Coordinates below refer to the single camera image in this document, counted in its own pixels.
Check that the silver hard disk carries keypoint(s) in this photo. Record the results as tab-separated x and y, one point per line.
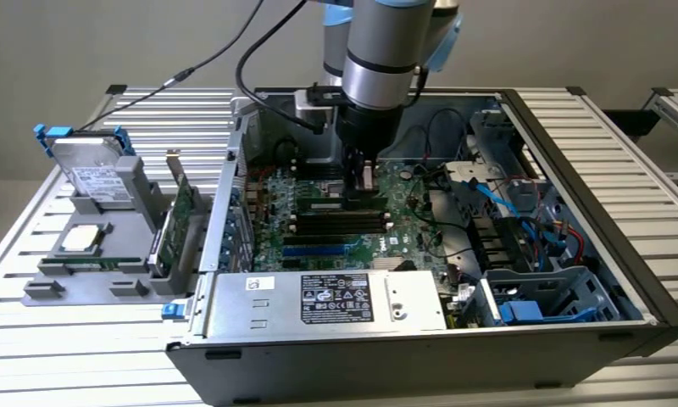
93	174

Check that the silver CPU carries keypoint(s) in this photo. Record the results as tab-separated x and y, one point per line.
80	237

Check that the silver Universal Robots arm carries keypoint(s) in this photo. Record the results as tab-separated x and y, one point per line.
373	51

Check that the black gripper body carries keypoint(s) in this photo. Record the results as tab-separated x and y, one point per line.
368	125

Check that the silver chipset heatsink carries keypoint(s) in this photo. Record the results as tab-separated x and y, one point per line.
396	263

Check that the blue disk carrier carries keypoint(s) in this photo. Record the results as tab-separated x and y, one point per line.
61	131

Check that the silver power supply unit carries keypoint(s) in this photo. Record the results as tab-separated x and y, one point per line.
316	303

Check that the metal disk bay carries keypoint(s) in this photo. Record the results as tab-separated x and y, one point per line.
487	169

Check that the blue case latch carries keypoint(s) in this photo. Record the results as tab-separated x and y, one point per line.
173	311

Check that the black RAM slot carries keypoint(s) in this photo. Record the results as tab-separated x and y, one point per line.
339	230
339	215
339	222

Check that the long black expansion slot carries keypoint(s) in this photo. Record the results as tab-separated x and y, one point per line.
323	240

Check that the grey parts rack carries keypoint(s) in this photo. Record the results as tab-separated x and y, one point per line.
119	237

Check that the grey plastic drive cage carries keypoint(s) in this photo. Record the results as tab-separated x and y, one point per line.
548	292

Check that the black box between tables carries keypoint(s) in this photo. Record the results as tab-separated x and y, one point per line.
628	122

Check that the black open PC case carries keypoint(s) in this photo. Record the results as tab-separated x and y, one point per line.
407	369

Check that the green graphics card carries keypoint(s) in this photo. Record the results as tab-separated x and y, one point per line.
175	220

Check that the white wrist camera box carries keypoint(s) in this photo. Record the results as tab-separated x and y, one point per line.
315	104

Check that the green motherboard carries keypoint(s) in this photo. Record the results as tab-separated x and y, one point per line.
412	237

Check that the blue expansion slot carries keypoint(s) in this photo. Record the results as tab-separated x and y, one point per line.
313	251

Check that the black CPU heatsink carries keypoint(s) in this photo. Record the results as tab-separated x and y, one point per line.
323	169

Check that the green RAM stick with label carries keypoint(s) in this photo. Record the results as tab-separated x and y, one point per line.
319	204

